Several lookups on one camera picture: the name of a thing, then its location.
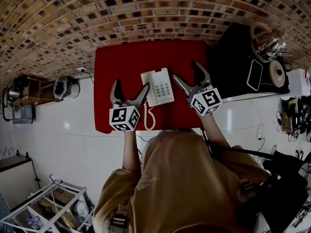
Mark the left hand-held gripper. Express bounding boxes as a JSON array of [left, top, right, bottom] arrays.
[[109, 78, 150, 133]]

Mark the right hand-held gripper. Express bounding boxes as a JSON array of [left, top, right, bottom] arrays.
[[172, 61, 223, 117]]

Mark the white telephone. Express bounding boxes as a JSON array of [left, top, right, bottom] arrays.
[[140, 67, 174, 107]]

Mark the person's right forearm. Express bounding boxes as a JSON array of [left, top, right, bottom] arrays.
[[197, 112, 232, 151]]

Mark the person's left forearm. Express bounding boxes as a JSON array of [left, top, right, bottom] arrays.
[[121, 129, 142, 172]]

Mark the red table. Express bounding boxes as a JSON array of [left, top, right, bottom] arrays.
[[94, 40, 207, 134]]

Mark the black side table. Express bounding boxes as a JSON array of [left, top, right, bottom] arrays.
[[206, 22, 291, 102]]

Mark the black tablet with white rim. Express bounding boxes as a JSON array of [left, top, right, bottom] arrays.
[[246, 59, 264, 91]]

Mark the grey cylindrical bin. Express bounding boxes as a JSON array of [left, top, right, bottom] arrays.
[[53, 76, 81, 100]]

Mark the steel kettle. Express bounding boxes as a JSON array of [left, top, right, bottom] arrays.
[[255, 30, 288, 63]]

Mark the round wooden disc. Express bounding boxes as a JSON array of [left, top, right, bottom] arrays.
[[269, 59, 287, 87]]

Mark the wooden shelf unit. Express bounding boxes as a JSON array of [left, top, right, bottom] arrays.
[[14, 75, 61, 107]]

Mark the person's tan shirt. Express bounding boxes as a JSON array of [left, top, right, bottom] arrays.
[[93, 129, 274, 233]]

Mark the white box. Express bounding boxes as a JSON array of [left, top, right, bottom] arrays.
[[286, 68, 311, 97]]

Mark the white metal rack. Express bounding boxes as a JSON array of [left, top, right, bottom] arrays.
[[0, 174, 96, 233]]

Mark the white cabinet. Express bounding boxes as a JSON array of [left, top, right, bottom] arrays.
[[0, 154, 39, 205]]

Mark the white coiled telephone cord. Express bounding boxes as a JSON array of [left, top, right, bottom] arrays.
[[144, 102, 156, 131]]

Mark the black power cable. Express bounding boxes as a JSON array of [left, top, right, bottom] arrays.
[[82, 68, 96, 84]]

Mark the tangle of black cables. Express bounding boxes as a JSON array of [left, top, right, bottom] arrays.
[[276, 96, 311, 143]]

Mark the metal frame cart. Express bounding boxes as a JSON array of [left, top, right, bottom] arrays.
[[1, 85, 36, 125]]

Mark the grey chest strap buckle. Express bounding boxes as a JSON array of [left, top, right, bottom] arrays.
[[109, 204, 130, 231]]

